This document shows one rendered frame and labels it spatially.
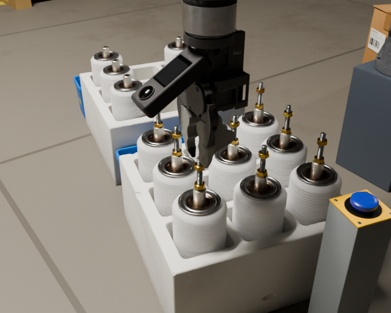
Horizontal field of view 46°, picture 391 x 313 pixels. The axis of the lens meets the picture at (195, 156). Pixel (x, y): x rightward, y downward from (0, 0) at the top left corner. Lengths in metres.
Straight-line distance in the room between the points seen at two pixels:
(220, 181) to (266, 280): 0.21
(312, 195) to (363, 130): 0.49
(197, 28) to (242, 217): 0.36
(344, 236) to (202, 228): 0.23
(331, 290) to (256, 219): 0.17
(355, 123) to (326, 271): 0.61
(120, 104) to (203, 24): 0.63
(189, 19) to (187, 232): 0.35
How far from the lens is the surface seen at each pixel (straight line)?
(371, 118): 1.30
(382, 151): 1.31
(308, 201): 0.88
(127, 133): 1.21
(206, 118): 0.67
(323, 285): 0.83
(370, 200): 0.73
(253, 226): 0.84
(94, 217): 1.19
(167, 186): 0.87
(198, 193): 0.78
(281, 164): 0.95
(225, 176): 0.90
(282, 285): 0.93
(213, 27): 0.63
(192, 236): 0.79
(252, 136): 1.04
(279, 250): 0.85
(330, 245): 0.77
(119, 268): 1.05
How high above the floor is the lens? 0.75
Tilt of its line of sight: 32 degrees down
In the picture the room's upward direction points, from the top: straight up
